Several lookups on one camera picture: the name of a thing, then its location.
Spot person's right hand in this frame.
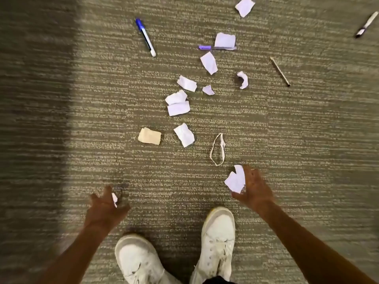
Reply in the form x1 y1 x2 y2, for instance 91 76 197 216
231 165 276 212

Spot person's left hand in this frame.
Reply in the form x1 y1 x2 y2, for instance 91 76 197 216
84 186 131 233

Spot torn white paper piece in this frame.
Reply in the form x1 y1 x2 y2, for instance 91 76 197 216
224 164 246 194

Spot person's right forearm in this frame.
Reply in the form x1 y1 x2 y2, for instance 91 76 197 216
255 200 371 284

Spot person's left forearm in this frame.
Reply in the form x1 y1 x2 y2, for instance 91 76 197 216
37 225 111 284

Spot cream rubber band loop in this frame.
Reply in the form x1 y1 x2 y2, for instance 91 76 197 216
209 133 226 167

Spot person's right white shoe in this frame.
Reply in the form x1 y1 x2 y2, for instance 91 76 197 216
189 206 236 284

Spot person's white shoe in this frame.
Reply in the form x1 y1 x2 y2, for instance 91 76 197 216
114 234 182 284
189 206 236 284

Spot person's left white shoe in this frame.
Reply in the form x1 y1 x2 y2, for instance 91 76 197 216
114 234 182 284

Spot tan paper piece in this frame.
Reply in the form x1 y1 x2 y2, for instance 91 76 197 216
138 127 162 145

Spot black trouser hem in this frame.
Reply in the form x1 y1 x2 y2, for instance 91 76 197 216
203 276 236 284

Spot brown pen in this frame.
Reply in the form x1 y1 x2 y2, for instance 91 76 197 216
269 57 291 87

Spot scattered white paper scraps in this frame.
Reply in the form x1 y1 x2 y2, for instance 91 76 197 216
165 0 256 148

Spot purple pen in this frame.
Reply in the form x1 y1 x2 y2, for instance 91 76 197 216
198 45 237 51

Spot blue capped white marker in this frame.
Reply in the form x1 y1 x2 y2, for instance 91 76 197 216
135 18 157 58

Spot black capped white marker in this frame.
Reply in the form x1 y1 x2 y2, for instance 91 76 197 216
355 11 379 38

